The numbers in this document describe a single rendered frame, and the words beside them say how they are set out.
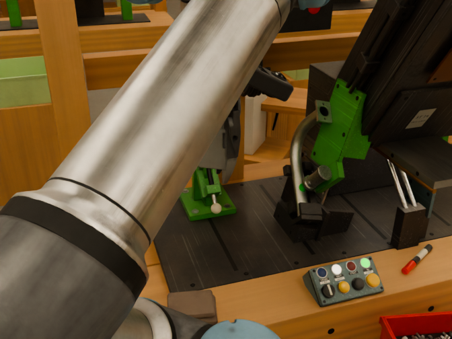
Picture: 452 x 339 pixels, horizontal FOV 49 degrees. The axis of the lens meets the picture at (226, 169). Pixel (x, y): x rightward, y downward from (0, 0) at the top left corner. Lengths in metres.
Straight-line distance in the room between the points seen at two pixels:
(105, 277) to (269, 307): 0.82
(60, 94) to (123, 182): 1.06
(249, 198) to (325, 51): 0.52
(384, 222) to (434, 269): 0.20
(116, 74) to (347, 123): 0.65
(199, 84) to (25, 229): 0.15
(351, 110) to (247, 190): 0.44
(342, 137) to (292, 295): 0.37
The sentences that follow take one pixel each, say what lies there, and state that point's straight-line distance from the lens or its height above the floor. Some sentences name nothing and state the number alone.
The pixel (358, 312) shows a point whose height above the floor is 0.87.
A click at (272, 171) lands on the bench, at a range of 1.61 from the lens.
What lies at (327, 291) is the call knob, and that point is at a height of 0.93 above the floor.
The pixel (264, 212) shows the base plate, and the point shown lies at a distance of 1.37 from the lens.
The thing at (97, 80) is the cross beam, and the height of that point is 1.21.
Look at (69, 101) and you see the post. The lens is 1.36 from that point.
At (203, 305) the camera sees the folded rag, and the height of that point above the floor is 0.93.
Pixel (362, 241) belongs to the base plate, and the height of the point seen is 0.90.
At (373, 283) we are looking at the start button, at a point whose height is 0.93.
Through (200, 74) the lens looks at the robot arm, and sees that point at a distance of 0.35.
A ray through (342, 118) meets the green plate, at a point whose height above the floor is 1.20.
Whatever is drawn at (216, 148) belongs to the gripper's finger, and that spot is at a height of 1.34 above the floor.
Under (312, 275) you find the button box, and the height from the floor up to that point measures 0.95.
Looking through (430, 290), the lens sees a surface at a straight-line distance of 1.23.
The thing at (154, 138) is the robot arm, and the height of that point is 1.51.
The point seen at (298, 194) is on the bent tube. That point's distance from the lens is 1.26.
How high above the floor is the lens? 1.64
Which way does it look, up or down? 28 degrees down
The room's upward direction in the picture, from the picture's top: straight up
